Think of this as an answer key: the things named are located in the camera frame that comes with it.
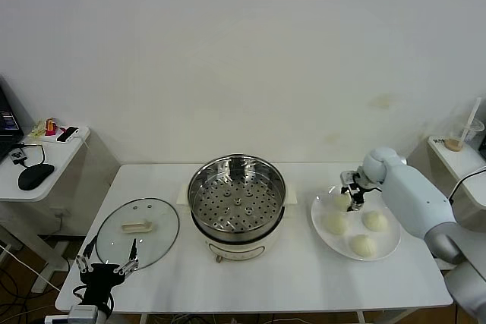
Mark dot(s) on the white wall socket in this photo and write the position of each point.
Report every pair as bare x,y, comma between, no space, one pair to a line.
60,212

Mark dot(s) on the black computer mouse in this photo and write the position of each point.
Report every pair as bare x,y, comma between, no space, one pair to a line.
36,177

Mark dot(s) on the stainless steel steamer basket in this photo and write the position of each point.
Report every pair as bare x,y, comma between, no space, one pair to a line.
266,202

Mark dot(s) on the black phone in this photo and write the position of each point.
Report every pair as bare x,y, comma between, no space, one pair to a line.
68,134

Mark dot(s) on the white steamed baozi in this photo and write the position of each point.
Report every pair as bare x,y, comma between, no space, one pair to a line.
339,202
375,221
334,224
361,246

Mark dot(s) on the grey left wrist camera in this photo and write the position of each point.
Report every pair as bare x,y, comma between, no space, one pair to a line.
83,312

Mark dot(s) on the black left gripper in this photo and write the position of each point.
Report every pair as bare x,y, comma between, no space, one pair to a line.
98,282

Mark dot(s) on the small black device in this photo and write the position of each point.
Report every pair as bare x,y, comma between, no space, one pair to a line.
17,156

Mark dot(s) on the red yellow small items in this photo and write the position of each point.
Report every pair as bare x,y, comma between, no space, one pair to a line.
51,128

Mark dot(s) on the round glass pot lid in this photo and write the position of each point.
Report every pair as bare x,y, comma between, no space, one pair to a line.
159,225

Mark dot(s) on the white electric cooking pot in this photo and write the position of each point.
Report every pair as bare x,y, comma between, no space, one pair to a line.
235,250

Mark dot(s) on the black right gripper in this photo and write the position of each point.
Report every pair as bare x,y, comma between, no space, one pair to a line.
360,181

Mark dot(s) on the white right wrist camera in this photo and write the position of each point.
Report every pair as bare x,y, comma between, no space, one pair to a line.
346,178

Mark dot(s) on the yellow snack packet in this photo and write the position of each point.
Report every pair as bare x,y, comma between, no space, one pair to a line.
38,130

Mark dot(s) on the clear plastic drink cup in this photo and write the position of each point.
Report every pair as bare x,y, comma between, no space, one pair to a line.
471,132

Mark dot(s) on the black laptop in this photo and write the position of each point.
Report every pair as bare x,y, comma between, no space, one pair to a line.
7,126

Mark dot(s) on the white side table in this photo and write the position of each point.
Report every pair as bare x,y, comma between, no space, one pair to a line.
57,164
467,161

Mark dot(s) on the round white plate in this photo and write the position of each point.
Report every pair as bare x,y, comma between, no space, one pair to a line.
355,225

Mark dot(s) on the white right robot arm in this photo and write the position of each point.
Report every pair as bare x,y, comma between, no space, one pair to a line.
414,195

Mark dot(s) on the white drinking straw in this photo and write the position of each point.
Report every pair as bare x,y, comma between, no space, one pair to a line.
474,111

